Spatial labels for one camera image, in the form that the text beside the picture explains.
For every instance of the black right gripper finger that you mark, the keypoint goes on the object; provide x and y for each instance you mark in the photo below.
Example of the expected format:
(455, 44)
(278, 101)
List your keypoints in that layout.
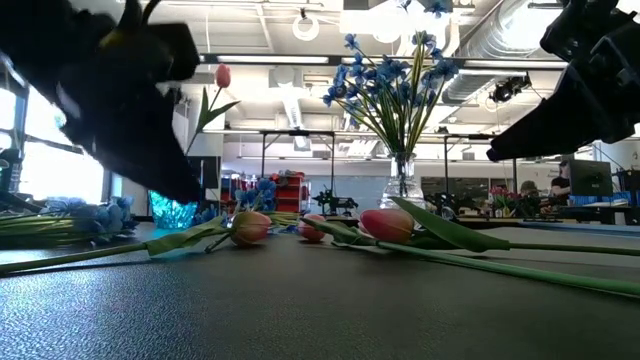
(575, 120)

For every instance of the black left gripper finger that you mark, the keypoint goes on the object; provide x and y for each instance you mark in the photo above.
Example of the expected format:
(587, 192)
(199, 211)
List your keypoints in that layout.
(175, 52)
(145, 150)

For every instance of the pink artificial tulip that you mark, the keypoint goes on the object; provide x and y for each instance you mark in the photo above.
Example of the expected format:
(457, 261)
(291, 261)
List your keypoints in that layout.
(387, 226)
(312, 231)
(223, 76)
(250, 229)

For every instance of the blue artificial flower sprig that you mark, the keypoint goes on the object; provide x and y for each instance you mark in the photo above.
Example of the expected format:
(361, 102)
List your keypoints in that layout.
(265, 190)
(442, 70)
(110, 215)
(357, 72)

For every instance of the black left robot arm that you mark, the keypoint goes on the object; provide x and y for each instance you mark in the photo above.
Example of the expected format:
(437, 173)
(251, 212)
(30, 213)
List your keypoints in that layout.
(9, 172)

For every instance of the black background robot arm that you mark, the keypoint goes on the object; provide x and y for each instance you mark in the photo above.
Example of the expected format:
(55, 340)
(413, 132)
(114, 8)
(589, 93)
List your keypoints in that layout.
(335, 202)

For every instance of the turquoise glass vase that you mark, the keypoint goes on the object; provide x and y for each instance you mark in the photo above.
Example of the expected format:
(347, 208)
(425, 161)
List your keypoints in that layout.
(172, 215)

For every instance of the clear glass vase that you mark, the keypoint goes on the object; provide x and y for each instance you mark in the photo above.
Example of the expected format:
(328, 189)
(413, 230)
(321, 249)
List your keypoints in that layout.
(402, 187)

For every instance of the black computer monitor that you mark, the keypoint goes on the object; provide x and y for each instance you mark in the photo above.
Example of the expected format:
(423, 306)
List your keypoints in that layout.
(590, 177)

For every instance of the large bright window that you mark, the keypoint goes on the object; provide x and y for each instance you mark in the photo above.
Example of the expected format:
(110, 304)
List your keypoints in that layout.
(50, 170)

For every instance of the red storage shelf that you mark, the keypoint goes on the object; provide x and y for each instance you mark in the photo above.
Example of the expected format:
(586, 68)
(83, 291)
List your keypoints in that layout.
(290, 195)

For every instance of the black ceiling camera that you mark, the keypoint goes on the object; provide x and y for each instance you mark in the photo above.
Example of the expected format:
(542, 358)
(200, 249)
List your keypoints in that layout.
(510, 89)

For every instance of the silver ceiling duct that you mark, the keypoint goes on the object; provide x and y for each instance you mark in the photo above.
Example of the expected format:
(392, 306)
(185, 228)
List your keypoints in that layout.
(500, 30)

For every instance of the black background rig frame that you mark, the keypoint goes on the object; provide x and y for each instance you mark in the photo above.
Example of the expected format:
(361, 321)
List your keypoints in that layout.
(263, 160)
(446, 165)

